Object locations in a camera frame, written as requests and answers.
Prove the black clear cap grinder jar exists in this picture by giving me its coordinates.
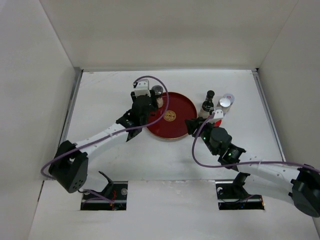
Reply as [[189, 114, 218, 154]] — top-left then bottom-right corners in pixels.
[[151, 85, 164, 108]]

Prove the white cap jar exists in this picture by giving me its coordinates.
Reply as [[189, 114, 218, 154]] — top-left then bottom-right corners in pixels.
[[223, 93, 235, 105]]

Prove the metal table rail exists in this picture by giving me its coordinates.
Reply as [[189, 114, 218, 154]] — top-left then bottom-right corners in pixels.
[[57, 67, 84, 149], [251, 68, 286, 162]]

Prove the black cap sauce bottle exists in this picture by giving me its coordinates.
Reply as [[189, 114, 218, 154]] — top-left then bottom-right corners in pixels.
[[198, 90, 215, 119]]

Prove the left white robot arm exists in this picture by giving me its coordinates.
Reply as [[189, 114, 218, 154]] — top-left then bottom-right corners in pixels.
[[48, 90, 158, 194]]

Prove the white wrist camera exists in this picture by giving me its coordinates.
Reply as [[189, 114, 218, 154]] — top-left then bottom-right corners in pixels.
[[210, 109, 224, 122], [133, 77, 151, 97]]

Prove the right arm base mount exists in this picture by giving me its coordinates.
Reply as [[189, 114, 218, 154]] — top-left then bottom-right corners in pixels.
[[215, 173, 265, 211]]

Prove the right metal table rail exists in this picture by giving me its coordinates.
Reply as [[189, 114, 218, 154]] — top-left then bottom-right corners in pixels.
[[251, 68, 286, 162]]

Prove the red round tray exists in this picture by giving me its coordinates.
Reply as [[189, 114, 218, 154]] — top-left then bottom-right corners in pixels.
[[147, 92, 198, 140]]

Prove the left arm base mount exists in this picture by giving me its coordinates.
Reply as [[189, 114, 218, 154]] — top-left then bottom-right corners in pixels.
[[78, 171, 129, 211]]

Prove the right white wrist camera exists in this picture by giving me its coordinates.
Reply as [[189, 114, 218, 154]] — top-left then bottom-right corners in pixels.
[[210, 109, 224, 122]]

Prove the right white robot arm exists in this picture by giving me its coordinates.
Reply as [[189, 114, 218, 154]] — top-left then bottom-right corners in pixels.
[[185, 117, 320, 218]]

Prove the silver cap pepper jar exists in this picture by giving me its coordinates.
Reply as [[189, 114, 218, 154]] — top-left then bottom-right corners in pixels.
[[217, 97, 231, 115]]

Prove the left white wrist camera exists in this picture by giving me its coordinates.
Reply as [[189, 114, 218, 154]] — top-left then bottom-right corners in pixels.
[[133, 77, 151, 97]]

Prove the red cap sauce jar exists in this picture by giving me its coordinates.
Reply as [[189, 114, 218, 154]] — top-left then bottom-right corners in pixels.
[[213, 119, 222, 127]]

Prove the left metal table rail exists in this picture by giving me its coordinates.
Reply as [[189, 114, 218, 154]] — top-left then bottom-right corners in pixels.
[[57, 67, 84, 149]]

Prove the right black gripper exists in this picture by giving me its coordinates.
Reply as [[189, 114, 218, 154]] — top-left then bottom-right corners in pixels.
[[185, 116, 219, 156]]

